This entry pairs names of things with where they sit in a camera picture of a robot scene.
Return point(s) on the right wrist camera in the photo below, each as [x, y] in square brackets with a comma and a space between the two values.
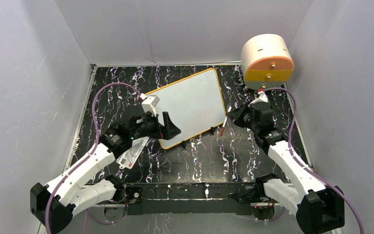
[262, 97]

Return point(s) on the flat packaged ruler set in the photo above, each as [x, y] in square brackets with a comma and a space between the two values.
[130, 156]

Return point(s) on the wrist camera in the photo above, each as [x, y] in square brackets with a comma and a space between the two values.
[262, 97]
[149, 105]

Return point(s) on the yellow framed whiteboard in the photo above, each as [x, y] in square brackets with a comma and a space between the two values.
[194, 104]

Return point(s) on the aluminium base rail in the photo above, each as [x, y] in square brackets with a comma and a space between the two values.
[187, 197]

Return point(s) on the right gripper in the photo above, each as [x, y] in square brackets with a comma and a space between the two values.
[241, 110]

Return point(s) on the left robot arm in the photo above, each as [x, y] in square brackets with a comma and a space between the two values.
[109, 147]

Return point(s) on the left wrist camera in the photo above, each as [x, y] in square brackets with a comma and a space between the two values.
[149, 105]

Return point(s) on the white whiteboard marker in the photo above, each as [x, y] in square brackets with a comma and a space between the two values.
[225, 121]

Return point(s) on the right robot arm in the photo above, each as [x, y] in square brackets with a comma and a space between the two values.
[317, 208]

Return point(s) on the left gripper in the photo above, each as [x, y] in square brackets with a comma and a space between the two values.
[167, 132]

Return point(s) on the round three drawer cabinet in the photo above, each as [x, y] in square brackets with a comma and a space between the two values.
[266, 62]

